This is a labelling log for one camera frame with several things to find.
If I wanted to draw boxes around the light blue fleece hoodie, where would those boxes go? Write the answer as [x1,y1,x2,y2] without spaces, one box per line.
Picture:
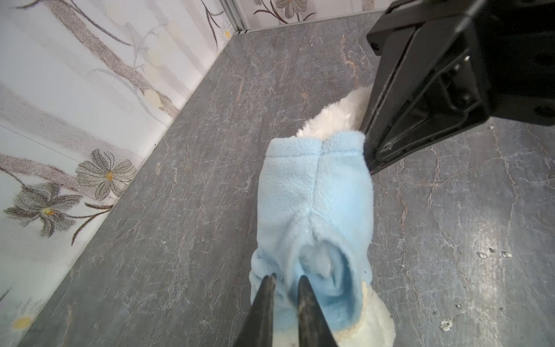
[249,129,376,335]

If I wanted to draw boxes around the white plush teddy bear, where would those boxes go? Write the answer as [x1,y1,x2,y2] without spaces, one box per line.
[268,86,397,347]

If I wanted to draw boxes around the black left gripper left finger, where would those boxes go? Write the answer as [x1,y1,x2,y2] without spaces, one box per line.
[233,274,276,347]

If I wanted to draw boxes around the aluminium corner post left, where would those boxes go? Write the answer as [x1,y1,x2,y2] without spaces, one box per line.
[220,0,251,34]

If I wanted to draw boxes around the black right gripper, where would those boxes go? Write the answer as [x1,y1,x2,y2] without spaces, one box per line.
[361,1,554,174]

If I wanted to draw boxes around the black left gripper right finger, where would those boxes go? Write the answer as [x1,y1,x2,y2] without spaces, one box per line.
[297,276,338,347]

